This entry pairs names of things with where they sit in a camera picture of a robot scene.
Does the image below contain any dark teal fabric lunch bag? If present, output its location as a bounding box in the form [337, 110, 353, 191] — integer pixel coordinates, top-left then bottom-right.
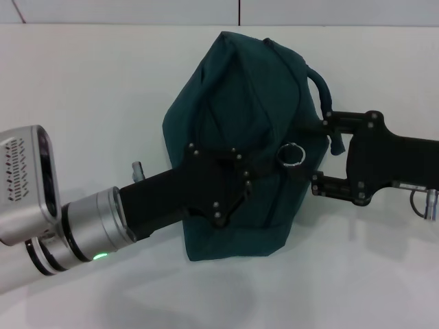
[161, 30, 346, 263]

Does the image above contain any grey right wrist cable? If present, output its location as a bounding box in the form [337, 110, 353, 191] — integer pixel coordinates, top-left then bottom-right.
[410, 187, 439, 221]

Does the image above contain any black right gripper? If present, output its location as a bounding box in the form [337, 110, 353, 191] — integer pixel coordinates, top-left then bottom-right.
[287, 109, 439, 208]

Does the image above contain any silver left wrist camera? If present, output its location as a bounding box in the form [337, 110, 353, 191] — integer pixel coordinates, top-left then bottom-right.
[0, 124, 63, 247]

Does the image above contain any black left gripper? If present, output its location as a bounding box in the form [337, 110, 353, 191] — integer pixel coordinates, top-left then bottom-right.
[119, 142, 277, 241]

